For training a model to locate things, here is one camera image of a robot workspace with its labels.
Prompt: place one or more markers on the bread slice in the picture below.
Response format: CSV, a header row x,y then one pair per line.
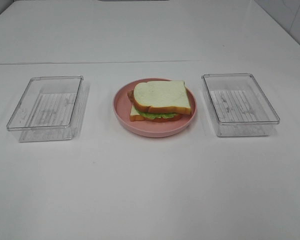
x,y
134,116
161,97

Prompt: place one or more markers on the green lettuce leaf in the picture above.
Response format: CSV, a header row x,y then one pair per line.
x,y
157,115

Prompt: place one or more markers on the clear plastic tray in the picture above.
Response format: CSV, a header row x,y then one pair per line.
x,y
238,106
51,108

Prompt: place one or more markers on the clear left plastic tray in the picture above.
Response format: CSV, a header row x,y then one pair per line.
x,y
51,108

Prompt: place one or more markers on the bacon strip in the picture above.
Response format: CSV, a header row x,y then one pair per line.
x,y
130,95

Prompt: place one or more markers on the clear right plastic tray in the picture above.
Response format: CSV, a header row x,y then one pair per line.
x,y
238,106

